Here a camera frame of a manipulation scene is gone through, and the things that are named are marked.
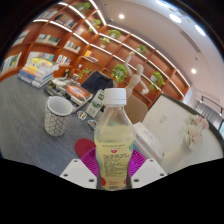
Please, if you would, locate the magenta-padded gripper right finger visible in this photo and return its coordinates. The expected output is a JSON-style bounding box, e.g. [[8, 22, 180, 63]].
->
[[126, 148, 168, 190]]

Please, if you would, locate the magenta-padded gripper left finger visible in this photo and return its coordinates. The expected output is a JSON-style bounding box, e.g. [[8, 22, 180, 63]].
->
[[59, 147, 101, 190]]

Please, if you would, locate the clear bottle with yellow drink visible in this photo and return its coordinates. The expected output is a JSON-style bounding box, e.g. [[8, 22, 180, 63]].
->
[[93, 87, 137, 192]]

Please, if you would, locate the white book stack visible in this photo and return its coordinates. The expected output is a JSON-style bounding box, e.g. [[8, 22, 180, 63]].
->
[[133, 121, 166, 163]]

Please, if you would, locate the small colourful sticker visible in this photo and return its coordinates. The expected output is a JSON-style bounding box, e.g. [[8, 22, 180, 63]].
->
[[76, 110, 88, 120], [87, 118, 98, 130]]

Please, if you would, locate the white mug with triangle pattern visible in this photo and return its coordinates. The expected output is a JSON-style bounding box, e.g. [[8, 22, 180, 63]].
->
[[44, 96, 74, 137]]

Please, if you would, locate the pink and white flower bouquet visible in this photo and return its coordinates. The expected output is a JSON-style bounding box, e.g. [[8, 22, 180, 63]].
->
[[179, 114, 210, 148]]

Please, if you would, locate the dark book stack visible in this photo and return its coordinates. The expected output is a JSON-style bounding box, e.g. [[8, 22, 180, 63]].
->
[[44, 77, 94, 107]]

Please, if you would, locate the white curtain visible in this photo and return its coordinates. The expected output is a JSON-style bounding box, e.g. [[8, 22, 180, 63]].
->
[[194, 99, 223, 125]]

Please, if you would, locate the dark blue chair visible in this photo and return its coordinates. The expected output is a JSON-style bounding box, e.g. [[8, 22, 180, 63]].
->
[[80, 70, 114, 96]]

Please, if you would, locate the wooden artist mannequin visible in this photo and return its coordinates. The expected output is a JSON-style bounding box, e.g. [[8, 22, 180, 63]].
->
[[123, 51, 150, 99]]

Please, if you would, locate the colourful book stack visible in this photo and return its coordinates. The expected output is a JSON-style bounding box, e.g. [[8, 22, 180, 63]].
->
[[17, 57, 60, 89]]

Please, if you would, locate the wooden shelf unit with contents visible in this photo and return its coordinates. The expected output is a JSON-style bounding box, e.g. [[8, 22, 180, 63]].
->
[[0, 0, 193, 103]]

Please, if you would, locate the white wall socket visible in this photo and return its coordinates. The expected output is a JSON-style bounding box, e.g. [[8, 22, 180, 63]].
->
[[158, 113, 169, 124]]

